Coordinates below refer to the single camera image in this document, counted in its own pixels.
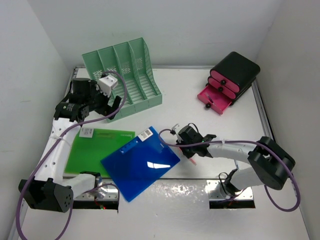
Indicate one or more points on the black pink drawer box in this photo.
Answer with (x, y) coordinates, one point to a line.
(228, 81)

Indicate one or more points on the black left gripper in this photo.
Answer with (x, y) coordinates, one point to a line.
(105, 108)

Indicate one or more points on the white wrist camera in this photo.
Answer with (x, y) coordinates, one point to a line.
(107, 84)
(175, 129)

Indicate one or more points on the green plastic folder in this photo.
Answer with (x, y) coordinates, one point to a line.
(90, 146)

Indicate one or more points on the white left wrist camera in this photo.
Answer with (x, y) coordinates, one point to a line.
(107, 84)

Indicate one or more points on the purple clear pen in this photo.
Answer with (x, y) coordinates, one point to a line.
(210, 100)

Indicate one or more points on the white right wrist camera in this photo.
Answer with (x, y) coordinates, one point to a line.
(175, 129)

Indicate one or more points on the blue plastic folder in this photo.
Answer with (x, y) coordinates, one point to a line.
(139, 163)

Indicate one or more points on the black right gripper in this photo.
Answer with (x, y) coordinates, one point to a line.
(188, 154)

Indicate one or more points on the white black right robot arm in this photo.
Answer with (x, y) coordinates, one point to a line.
(266, 159)

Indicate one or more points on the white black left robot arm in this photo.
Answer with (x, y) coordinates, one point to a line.
(47, 190)

